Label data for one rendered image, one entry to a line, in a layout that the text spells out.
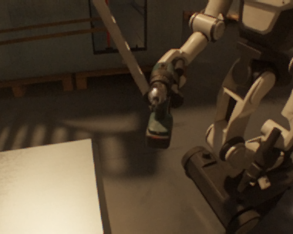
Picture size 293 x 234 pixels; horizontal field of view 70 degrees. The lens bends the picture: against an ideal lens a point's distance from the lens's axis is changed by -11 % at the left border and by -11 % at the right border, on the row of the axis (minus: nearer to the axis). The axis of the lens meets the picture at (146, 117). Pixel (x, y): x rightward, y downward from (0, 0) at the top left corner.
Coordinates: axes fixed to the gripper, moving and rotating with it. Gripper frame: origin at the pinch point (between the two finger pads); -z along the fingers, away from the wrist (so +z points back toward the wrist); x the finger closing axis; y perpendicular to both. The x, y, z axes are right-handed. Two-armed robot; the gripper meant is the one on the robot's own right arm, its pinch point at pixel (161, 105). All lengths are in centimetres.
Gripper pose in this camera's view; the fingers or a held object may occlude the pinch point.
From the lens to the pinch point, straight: 69.3
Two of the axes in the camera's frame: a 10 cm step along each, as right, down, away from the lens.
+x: 9.8, 1.1, -1.5
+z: 1.9, -5.7, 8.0
